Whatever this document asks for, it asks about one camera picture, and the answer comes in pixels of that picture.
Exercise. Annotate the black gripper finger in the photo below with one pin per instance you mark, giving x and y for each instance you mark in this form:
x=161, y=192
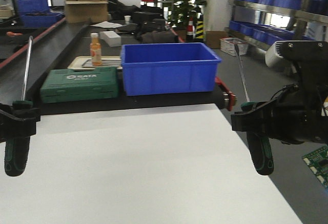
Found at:
x=18, y=121

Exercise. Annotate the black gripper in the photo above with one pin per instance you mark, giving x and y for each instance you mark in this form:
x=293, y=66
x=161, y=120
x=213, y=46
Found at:
x=302, y=108

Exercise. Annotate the green-black screwdriver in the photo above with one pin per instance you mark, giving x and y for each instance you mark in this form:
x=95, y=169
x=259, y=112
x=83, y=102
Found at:
x=259, y=146
x=17, y=150

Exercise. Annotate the beige plastic tray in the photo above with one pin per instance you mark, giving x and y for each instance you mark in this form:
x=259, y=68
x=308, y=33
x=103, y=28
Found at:
x=83, y=63

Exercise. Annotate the green SATA tool case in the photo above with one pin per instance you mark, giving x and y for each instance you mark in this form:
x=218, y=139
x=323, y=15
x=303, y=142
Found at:
x=62, y=85

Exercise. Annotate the green circuit board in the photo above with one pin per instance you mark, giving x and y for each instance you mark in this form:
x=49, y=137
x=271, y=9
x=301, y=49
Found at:
x=316, y=161

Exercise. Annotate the white printed basket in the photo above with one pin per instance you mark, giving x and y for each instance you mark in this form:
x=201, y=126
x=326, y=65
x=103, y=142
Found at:
x=229, y=44

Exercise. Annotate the brown cardboard box floor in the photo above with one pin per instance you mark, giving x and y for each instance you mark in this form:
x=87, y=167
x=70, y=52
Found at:
x=213, y=38

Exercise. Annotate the black yellow traffic cone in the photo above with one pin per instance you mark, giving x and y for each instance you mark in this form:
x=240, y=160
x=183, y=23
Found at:
x=199, y=29

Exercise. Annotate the orange juice bottle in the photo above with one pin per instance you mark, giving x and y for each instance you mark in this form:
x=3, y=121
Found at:
x=95, y=50

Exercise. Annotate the blue crate on left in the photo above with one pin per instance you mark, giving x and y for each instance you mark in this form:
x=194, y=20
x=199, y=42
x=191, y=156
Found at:
x=37, y=14

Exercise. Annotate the red white traffic cone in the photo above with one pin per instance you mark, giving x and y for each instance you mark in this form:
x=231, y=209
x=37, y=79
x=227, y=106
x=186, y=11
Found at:
x=190, y=30

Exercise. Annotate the large cardboard box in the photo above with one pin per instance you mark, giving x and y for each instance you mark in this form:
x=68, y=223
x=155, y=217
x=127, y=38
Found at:
x=78, y=12

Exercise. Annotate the large blue plastic bin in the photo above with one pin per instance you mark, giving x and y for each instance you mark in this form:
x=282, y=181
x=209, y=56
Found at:
x=167, y=68

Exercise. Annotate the white foam block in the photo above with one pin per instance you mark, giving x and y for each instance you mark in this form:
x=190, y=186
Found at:
x=111, y=38

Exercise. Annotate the dark grey cloth bag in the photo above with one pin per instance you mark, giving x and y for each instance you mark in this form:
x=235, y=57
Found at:
x=156, y=37

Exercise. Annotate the potted green plant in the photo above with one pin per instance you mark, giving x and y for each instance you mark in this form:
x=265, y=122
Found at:
x=181, y=11

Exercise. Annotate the white paper cup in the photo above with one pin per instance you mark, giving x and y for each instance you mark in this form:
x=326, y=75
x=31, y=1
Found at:
x=127, y=19

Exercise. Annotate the red conveyor end bracket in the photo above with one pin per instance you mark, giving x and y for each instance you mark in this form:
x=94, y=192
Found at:
x=229, y=98

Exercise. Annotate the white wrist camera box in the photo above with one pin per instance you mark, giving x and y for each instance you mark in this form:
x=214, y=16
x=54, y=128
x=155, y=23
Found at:
x=273, y=56

